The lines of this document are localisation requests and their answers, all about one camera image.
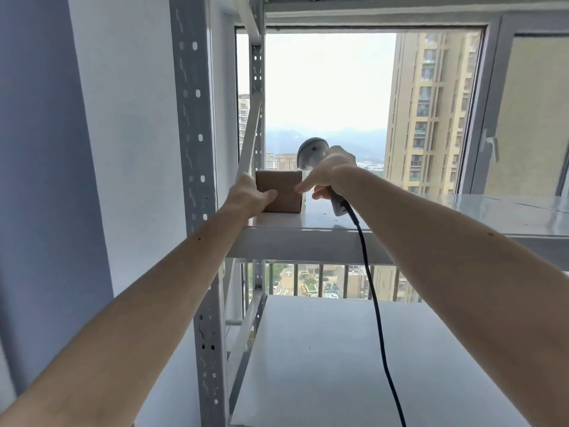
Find person's right hand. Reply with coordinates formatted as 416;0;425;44
295;146;359;201

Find person's left hand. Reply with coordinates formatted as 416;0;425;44
224;173;279;219

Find brown cardboard box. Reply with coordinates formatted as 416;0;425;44
255;170;304;214

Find grey handheld barcode scanner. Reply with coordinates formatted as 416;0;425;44
297;138;349;217

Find person's left forearm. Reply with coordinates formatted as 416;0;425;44
0;203;250;427

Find person's right forearm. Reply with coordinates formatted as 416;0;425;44
333;165;569;427

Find white metal shelving rack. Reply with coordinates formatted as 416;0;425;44
169;0;569;427

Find grey window guard railing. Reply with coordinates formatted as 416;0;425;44
240;261;421;304

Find black scanner cable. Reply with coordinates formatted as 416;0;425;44
345;203;407;427

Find grey window handle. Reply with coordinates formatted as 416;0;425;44
481;129;500;163

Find grey window frame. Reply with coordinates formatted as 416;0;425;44
235;0;569;197

